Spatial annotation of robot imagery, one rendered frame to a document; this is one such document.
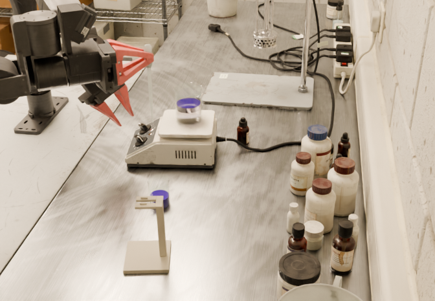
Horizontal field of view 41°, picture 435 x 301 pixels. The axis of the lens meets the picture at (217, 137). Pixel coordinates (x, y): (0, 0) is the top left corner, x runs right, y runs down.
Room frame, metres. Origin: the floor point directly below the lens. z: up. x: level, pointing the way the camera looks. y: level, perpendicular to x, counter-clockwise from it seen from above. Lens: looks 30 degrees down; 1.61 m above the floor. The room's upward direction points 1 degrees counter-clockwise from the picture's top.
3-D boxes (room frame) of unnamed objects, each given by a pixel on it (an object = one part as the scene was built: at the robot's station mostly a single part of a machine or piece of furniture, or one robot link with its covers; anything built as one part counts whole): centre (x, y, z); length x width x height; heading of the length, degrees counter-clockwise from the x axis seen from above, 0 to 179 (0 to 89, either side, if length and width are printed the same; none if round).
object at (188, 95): (1.17, 0.06, 1.03); 0.07 x 0.06 x 0.08; 175
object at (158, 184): (0.98, 0.12, 0.93); 0.04 x 0.04 x 0.06
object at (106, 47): (0.95, 0.15, 1.22); 0.09 x 0.07 x 0.07; 113
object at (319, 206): (0.90, -0.19, 0.95); 0.06 x 0.06 x 0.10
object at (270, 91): (1.51, -0.12, 0.91); 0.30 x 0.20 x 0.01; 80
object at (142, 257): (0.81, 0.13, 0.96); 0.08 x 0.08 x 0.13; 1
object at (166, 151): (1.17, 0.09, 0.94); 0.22 x 0.13 x 0.08; 86
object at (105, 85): (0.93, 0.22, 1.22); 0.10 x 0.07 x 0.07; 23
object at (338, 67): (1.78, -0.41, 0.92); 0.40 x 0.06 x 0.04; 170
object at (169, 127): (1.17, 0.07, 0.98); 0.12 x 0.12 x 0.01; 86
